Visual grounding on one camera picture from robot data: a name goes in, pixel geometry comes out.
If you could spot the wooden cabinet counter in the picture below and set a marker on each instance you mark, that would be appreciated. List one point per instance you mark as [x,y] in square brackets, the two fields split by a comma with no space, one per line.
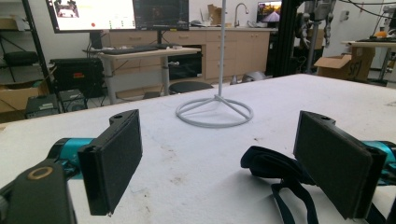
[236,49]

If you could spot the chrome faucet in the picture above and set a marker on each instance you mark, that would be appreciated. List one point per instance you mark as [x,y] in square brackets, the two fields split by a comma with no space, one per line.
[239,9]

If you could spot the black keyboard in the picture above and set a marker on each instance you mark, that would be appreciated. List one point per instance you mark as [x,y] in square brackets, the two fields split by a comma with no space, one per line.
[130,49]

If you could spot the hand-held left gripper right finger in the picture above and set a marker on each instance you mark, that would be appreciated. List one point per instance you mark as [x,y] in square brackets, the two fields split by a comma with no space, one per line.
[336,168]

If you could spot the small monitor with road picture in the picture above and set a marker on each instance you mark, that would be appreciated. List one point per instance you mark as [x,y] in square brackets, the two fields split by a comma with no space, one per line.
[269,11]

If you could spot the black metal frame post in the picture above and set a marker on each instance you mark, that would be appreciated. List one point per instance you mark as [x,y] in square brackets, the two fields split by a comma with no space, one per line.
[288,37]

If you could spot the black round stool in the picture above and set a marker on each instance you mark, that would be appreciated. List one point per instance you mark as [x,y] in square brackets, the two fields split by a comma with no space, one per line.
[190,86]

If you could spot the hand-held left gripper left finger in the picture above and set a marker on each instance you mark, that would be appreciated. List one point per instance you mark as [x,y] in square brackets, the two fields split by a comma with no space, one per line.
[112,165]

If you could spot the white metal stand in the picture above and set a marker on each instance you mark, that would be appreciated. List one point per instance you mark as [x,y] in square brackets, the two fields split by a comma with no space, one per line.
[218,105]

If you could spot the grey electronics box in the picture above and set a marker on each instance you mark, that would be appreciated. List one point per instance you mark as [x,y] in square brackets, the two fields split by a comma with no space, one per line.
[42,106]

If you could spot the brown cardboard box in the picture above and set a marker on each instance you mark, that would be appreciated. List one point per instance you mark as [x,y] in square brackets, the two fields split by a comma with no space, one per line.
[18,96]

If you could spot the open cardboard box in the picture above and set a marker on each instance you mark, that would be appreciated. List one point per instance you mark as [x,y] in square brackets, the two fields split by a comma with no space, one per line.
[345,65]

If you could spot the dark computer monitor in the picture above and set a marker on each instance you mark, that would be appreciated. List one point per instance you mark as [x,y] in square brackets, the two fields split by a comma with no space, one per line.
[161,14]

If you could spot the wide computer monitor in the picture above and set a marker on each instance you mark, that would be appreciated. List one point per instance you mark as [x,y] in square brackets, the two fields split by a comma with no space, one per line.
[93,14]

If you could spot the black metal shelf rack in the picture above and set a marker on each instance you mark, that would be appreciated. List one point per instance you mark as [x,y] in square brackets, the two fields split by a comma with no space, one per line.
[28,46]

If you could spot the wooden desk with metal legs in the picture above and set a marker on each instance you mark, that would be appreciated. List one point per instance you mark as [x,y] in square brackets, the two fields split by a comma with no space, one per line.
[149,53]

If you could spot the black equipment case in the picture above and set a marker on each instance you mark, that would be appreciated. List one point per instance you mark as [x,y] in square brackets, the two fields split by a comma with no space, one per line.
[77,76]

